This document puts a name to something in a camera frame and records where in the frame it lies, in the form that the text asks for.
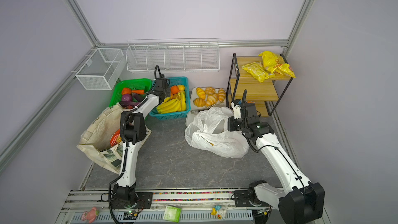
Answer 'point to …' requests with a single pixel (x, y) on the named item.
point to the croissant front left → (199, 102)
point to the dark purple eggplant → (139, 98)
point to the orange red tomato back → (126, 90)
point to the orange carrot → (138, 91)
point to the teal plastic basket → (175, 81)
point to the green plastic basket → (143, 84)
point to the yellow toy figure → (214, 211)
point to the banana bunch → (169, 104)
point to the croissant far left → (200, 93)
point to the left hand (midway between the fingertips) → (165, 89)
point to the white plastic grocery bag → (208, 130)
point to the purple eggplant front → (128, 103)
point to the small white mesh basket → (99, 70)
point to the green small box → (172, 213)
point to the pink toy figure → (90, 215)
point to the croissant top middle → (210, 90)
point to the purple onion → (126, 97)
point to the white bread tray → (195, 110)
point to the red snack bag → (115, 138)
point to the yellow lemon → (181, 87)
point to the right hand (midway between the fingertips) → (230, 121)
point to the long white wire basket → (173, 55)
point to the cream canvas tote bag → (96, 138)
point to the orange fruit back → (174, 89)
